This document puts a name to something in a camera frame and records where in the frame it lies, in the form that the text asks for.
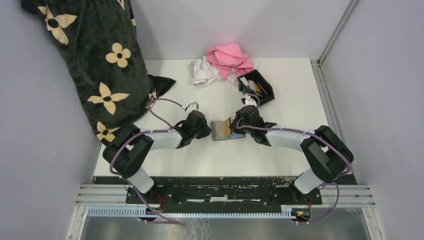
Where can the corner aluminium post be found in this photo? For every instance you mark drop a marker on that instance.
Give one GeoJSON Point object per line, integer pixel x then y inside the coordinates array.
{"type": "Point", "coordinates": [318, 69]}

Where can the white cloth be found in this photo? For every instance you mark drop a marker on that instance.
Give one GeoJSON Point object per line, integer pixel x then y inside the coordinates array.
{"type": "Point", "coordinates": [203, 73]}

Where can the aluminium rail frame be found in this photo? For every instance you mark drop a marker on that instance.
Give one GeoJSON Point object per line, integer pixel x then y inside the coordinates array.
{"type": "Point", "coordinates": [121, 200]}

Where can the pink cloth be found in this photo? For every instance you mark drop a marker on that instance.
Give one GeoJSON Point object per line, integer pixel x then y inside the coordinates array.
{"type": "Point", "coordinates": [229, 57]}

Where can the black floral blanket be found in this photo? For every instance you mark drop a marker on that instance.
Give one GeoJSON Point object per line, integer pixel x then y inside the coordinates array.
{"type": "Point", "coordinates": [98, 41]}

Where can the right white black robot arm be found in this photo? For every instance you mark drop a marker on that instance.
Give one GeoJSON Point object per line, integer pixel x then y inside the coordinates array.
{"type": "Point", "coordinates": [327, 155]}

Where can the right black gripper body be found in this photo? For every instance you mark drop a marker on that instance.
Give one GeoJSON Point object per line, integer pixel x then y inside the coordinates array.
{"type": "Point", "coordinates": [236, 130]}

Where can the white cards in box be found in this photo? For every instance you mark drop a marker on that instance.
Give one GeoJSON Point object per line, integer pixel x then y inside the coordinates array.
{"type": "Point", "coordinates": [248, 84]}

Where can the grey leather card holder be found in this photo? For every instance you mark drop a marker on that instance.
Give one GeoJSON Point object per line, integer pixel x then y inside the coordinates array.
{"type": "Point", "coordinates": [217, 132]}

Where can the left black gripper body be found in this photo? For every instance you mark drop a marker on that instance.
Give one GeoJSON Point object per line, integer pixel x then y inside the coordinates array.
{"type": "Point", "coordinates": [202, 132]}

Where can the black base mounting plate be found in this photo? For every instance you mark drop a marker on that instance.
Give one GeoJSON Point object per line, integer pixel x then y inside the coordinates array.
{"type": "Point", "coordinates": [227, 195]}

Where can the gold card in box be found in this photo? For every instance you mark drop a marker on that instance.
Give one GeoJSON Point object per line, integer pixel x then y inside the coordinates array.
{"type": "Point", "coordinates": [258, 89]}

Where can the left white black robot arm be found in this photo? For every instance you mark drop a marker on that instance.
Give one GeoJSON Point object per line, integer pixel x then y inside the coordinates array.
{"type": "Point", "coordinates": [127, 152]}

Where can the black plastic card box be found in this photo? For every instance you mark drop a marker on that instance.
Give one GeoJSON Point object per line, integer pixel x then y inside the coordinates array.
{"type": "Point", "coordinates": [257, 77]}

